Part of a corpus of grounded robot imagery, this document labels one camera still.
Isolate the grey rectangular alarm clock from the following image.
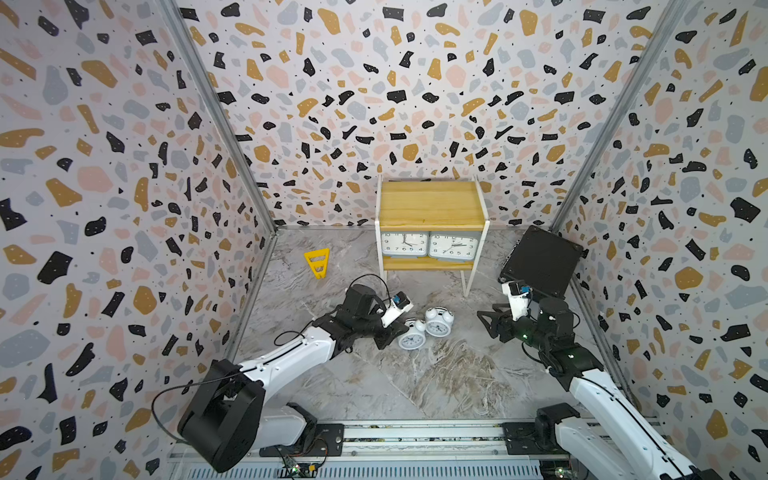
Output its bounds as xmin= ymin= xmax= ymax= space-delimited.
xmin=381 ymin=232 xmax=429 ymax=257
xmin=428 ymin=231 xmax=481 ymax=262

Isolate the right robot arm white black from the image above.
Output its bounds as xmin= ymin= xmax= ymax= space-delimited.
xmin=477 ymin=297 xmax=720 ymax=479

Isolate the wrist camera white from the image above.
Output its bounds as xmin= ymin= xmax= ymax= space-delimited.
xmin=502 ymin=281 xmax=532 ymax=321
xmin=381 ymin=291 xmax=413 ymax=328

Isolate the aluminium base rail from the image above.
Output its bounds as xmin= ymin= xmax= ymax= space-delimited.
xmin=166 ymin=419 xmax=611 ymax=479

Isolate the black flat case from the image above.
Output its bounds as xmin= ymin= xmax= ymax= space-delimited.
xmin=498 ymin=225 xmax=584 ymax=301

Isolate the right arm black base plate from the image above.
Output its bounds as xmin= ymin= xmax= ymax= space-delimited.
xmin=501 ymin=420 xmax=566 ymax=456

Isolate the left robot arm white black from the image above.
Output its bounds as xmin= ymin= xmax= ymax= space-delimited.
xmin=177 ymin=284 xmax=413 ymax=473

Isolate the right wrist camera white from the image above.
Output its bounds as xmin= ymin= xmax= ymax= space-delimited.
xmin=502 ymin=281 xmax=532 ymax=321

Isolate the wooden two-tier shelf white frame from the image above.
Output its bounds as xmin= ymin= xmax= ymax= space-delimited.
xmin=374 ymin=177 xmax=490 ymax=295

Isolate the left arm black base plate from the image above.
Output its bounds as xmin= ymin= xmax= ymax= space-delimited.
xmin=259 ymin=423 xmax=345 ymax=458

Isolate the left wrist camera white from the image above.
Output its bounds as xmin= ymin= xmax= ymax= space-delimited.
xmin=381 ymin=291 xmax=413 ymax=328

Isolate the white twin-bell alarm clock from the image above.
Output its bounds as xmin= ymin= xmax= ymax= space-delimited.
xmin=425 ymin=307 xmax=455 ymax=338
xmin=397 ymin=319 xmax=426 ymax=351

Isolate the yellow plastic triangular piece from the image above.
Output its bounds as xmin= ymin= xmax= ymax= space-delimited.
xmin=303 ymin=248 xmax=330 ymax=279

